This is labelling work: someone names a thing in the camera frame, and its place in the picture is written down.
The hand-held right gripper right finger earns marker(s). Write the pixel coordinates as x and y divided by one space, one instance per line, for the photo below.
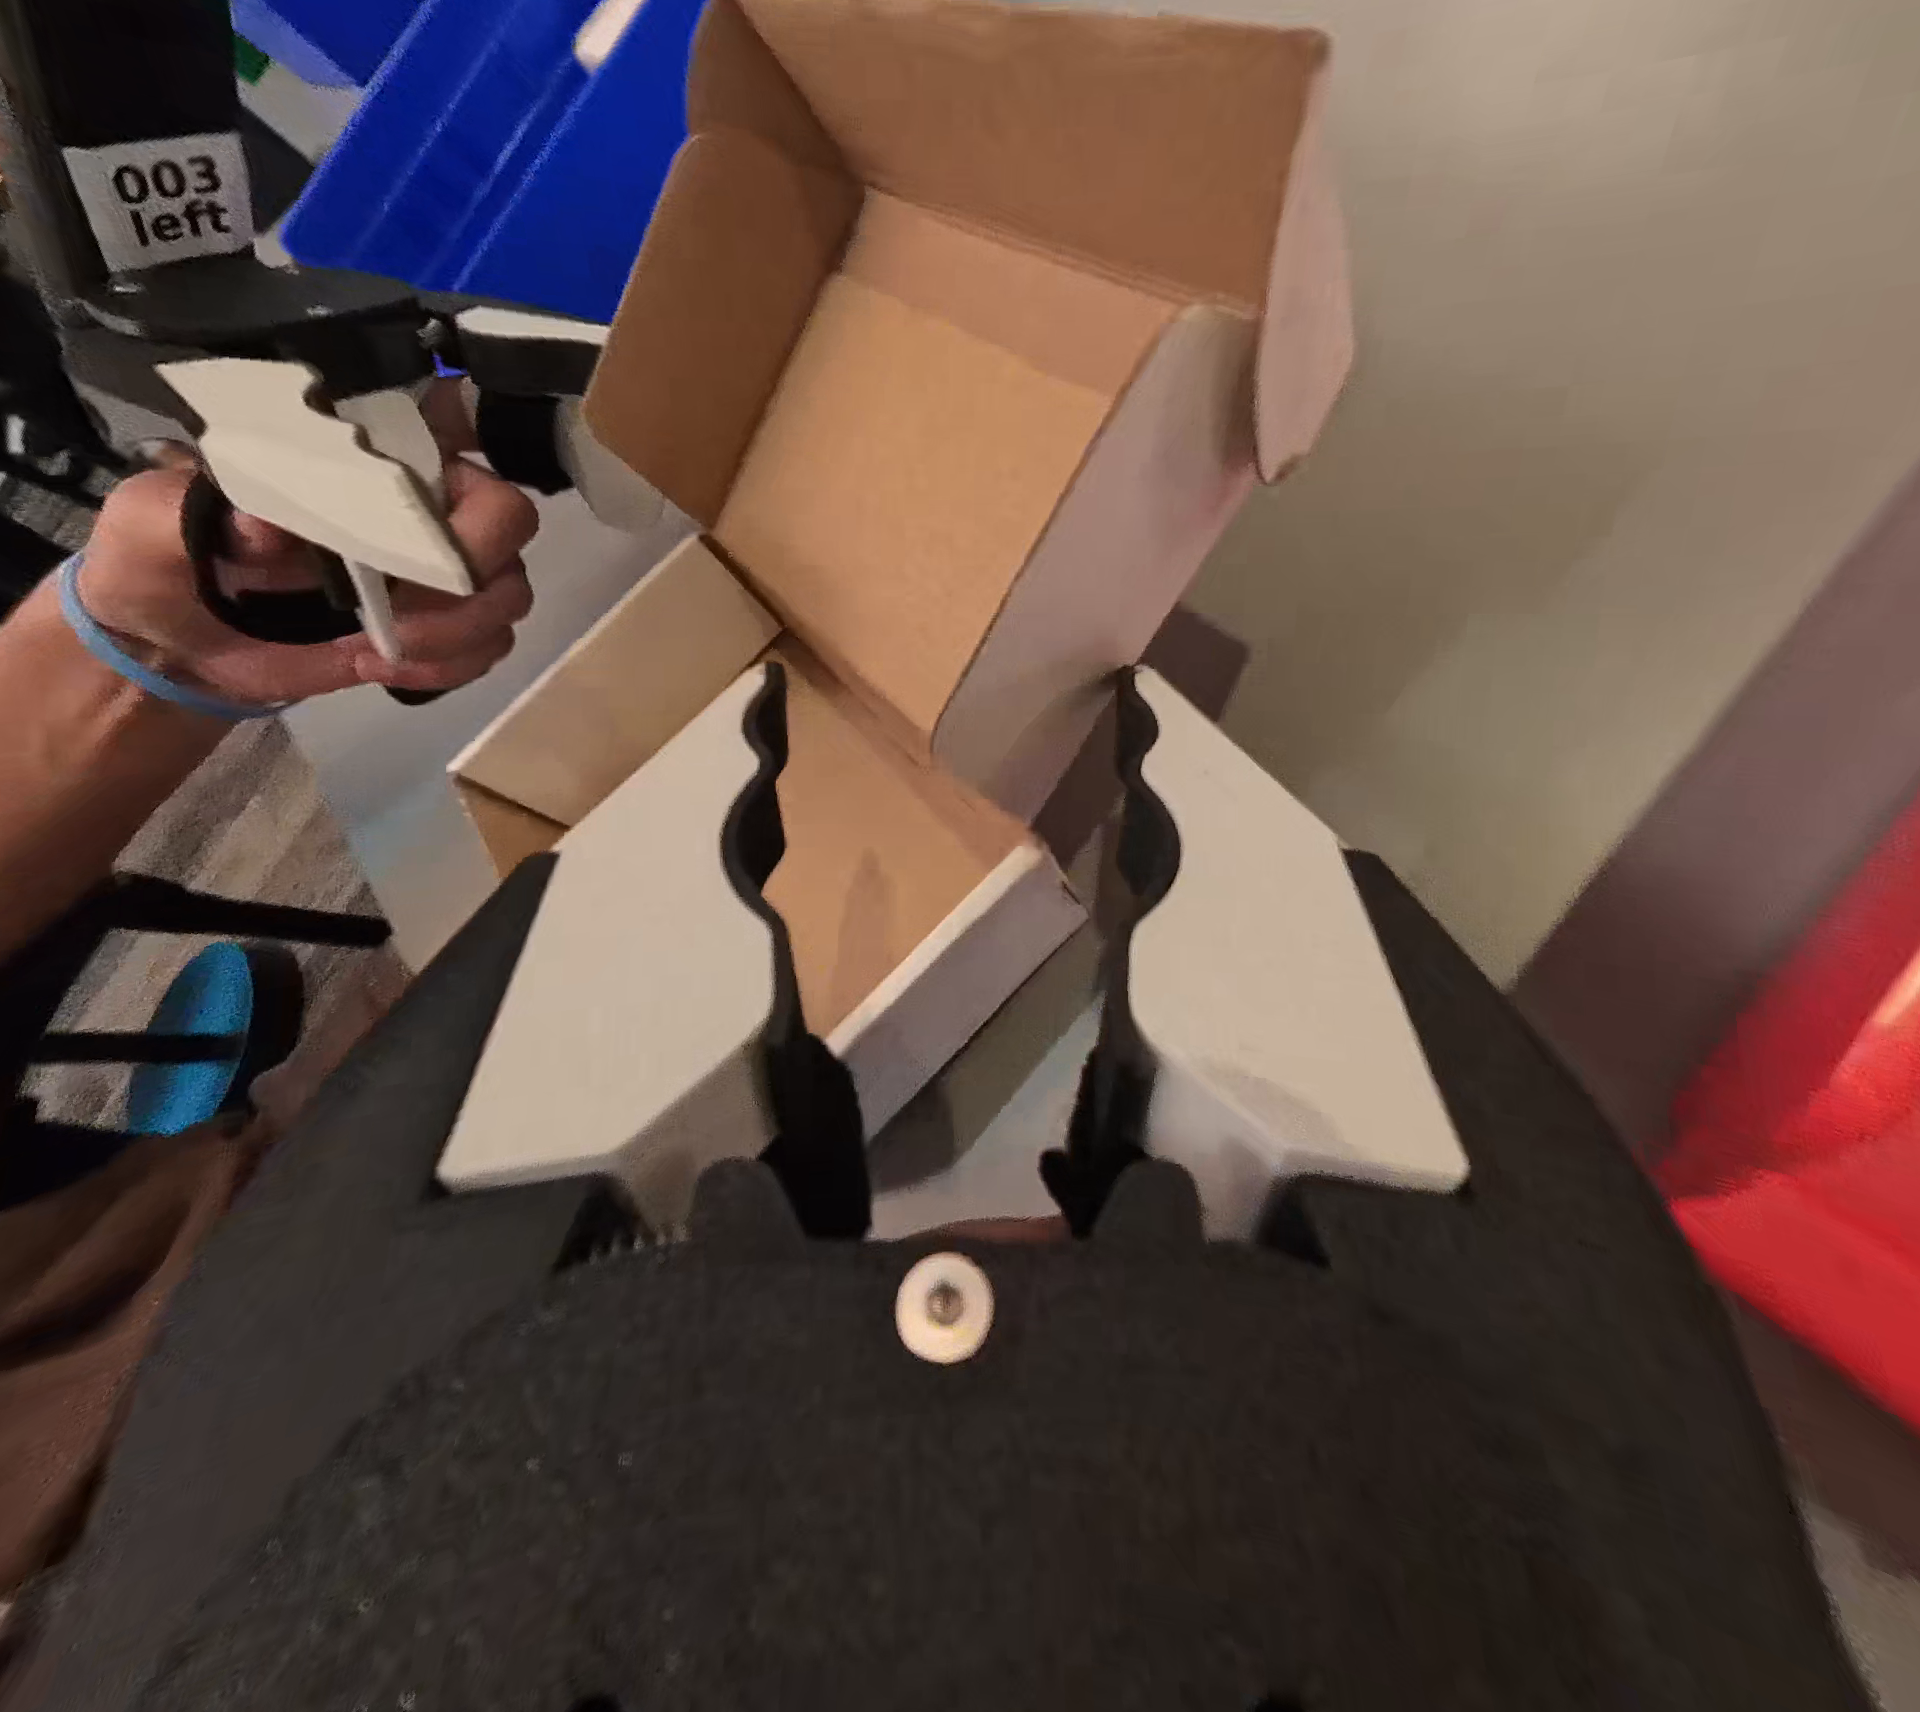
1290 994

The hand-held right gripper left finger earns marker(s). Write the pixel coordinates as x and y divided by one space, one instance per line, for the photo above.
630 994

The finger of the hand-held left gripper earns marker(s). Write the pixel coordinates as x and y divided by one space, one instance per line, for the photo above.
301 467
607 476

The white cardboard box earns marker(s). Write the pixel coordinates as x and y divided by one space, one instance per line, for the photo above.
929 467

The red plastic bin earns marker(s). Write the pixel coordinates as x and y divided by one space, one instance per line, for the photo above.
1829 1144

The person's left forearm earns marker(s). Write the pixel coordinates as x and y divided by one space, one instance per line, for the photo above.
61 781

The person's left hand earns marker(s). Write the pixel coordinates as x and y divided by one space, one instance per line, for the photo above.
465 624

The blue wristband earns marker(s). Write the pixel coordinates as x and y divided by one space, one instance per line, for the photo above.
113 661

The blue round pad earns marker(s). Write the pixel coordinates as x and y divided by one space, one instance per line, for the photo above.
205 1039

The person's leg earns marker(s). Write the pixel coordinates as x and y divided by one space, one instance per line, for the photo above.
76 1293

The black chair frame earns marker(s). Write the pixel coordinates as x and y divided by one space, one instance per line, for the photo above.
151 911

